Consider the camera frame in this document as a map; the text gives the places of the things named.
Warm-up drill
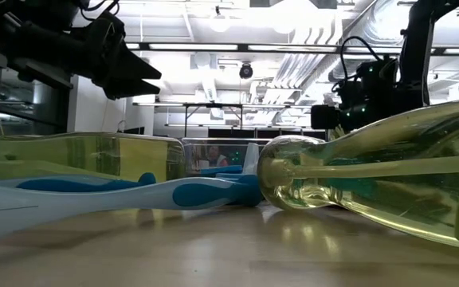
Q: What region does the person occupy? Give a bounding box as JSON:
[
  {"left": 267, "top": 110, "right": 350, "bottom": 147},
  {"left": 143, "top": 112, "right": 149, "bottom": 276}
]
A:
[{"left": 207, "top": 145, "right": 230, "bottom": 167}]

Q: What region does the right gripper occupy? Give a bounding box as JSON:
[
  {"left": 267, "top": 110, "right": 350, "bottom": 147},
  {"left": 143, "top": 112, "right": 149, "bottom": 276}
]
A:
[{"left": 335, "top": 57, "right": 404, "bottom": 135}]

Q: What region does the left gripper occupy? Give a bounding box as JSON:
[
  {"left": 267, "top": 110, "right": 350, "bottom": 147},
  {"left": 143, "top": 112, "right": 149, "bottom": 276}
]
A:
[{"left": 14, "top": 23, "right": 162, "bottom": 100}]

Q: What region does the round white pendant lamp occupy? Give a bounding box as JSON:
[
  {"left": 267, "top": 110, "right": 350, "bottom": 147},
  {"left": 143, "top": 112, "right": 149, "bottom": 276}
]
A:
[{"left": 209, "top": 6, "right": 233, "bottom": 33}]

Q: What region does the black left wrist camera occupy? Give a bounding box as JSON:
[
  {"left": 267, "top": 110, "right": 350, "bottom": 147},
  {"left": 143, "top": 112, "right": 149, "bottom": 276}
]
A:
[{"left": 81, "top": 11, "right": 127, "bottom": 45}]

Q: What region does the black dome ceiling camera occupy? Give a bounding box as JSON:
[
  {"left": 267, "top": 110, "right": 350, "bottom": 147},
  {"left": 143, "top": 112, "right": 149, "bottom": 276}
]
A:
[{"left": 239, "top": 62, "right": 254, "bottom": 80}]

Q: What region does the long ceiling light fixture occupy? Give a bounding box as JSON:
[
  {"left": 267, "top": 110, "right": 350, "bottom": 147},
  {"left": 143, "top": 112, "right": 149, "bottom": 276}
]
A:
[{"left": 125, "top": 41, "right": 459, "bottom": 56}]

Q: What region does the blue white dish brush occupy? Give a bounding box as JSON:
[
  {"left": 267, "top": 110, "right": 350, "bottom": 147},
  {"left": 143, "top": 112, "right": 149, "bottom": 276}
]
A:
[
  {"left": 0, "top": 171, "right": 158, "bottom": 192},
  {"left": 0, "top": 174, "right": 265, "bottom": 244}
]

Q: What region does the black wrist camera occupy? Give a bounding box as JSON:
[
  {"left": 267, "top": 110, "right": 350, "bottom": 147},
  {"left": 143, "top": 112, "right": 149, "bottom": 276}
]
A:
[
  {"left": 81, "top": 11, "right": 127, "bottom": 45},
  {"left": 311, "top": 104, "right": 341, "bottom": 131}
]

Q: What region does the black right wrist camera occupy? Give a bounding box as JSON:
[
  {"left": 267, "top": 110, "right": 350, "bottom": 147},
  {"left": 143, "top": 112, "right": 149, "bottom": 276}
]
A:
[{"left": 311, "top": 104, "right": 341, "bottom": 131}]

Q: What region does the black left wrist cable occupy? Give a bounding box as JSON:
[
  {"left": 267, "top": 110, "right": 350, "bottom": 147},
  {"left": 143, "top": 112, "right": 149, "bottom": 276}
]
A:
[{"left": 78, "top": 0, "right": 122, "bottom": 14}]

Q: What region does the black frame workbench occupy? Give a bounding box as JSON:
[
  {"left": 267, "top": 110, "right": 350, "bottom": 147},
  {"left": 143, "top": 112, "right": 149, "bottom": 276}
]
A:
[{"left": 133, "top": 101, "right": 326, "bottom": 139}]

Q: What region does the clear plastic bin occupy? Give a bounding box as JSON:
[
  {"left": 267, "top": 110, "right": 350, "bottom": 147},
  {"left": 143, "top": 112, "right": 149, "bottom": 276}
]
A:
[{"left": 179, "top": 137, "right": 273, "bottom": 179}]

